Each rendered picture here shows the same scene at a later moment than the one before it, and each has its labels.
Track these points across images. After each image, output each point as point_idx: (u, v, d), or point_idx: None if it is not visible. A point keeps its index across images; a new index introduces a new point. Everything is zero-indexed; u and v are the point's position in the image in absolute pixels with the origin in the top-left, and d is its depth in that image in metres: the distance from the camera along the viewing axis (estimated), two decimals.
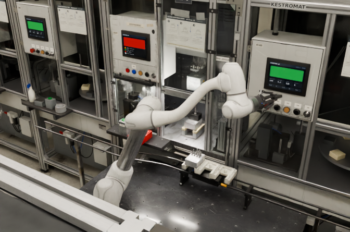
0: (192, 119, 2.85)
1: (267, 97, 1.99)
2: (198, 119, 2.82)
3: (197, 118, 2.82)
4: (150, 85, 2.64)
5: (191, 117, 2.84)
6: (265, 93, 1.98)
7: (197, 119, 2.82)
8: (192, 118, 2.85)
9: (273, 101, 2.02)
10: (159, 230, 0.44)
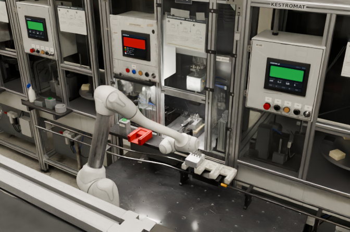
0: (192, 105, 2.80)
1: None
2: (198, 104, 2.77)
3: (198, 104, 2.77)
4: (150, 85, 2.64)
5: (192, 102, 2.79)
6: None
7: (198, 105, 2.77)
8: (192, 104, 2.79)
9: None
10: (159, 230, 0.44)
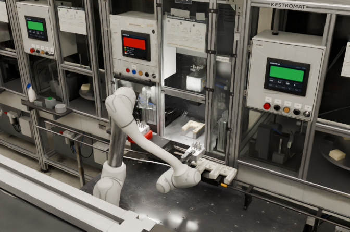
0: (192, 105, 2.80)
1: None
2: (198, 104, 2.77)
3: (198, 104, 2.77)
4: (150, 85, 2.64)
5: (192, 102, 2.79)
6: None
7: (198, 105, 2.77)
8: (192, 104, 2.79)
9: None
10: (159, 230, 0.44)
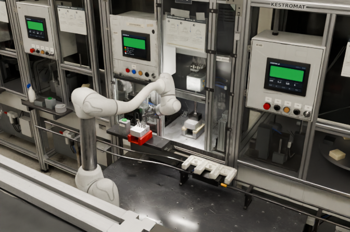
0: (192, 120, 2.85)
1: (152, 115, 2.65)
2: (198, 119, 2.82)
3: (197, 119, 2.82)
4: None
5: (191, 117, 2.84)
6: (155, 117, 2.65)
7: (197, 120, 2.82)
8: (192, 119, 2.85)
9: (146, 113, 2.68)
10: (159, 230, 0.44)
